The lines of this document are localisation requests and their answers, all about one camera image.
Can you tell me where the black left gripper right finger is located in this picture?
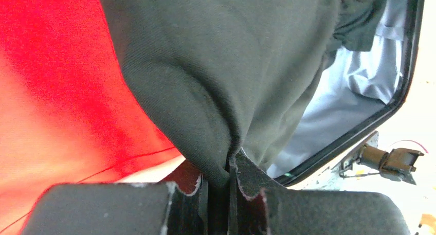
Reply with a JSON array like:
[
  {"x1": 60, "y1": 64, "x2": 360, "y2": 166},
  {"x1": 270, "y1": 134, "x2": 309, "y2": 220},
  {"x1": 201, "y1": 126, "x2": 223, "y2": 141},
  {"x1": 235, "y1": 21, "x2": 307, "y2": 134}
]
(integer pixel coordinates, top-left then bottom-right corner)
[{"x1": 229, "y1": 153, "x2": 410, "y2": 234}]

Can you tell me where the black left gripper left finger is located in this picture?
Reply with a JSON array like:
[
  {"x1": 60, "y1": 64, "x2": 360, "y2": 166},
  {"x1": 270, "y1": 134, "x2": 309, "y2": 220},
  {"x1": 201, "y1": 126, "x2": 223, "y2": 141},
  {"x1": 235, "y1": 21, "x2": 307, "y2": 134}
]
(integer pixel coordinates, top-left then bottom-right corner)
[{"x1": 21, "y1": 162, "x2": 208, "y2": 234}]

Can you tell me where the black garment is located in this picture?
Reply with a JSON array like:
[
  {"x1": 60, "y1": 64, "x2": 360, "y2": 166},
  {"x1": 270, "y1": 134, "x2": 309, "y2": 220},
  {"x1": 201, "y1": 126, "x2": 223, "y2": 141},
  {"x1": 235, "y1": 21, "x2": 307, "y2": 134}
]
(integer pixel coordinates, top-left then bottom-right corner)
[{"x1": 100, "y1": 0, "x2": 387, "y2": 189}]

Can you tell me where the red garment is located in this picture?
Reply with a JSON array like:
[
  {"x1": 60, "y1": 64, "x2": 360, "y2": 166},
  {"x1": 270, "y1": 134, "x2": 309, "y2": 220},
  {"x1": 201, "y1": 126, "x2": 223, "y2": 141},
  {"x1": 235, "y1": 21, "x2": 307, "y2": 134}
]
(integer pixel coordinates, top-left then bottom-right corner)
[{"x1": 1, "y1": 0, "x2": 181, "y2": 234}]

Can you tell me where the yellow cartoon hard-shell suitcase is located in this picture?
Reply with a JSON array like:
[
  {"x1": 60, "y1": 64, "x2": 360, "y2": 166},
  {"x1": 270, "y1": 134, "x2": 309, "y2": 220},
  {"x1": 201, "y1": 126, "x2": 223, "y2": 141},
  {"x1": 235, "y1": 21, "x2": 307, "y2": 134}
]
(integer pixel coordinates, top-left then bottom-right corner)
[{"x1": 267, "y1": 0, "x2": 425, "y2": 189}]

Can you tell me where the white rectangular basin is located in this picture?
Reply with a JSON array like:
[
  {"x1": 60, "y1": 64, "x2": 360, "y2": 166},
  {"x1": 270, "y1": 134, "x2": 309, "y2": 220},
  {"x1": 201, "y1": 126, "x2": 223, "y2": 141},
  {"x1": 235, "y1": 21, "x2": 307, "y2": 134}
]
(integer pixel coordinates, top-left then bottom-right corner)
[{"x1": 117, "y1": 155, "x2": 186, "y2": 183}]

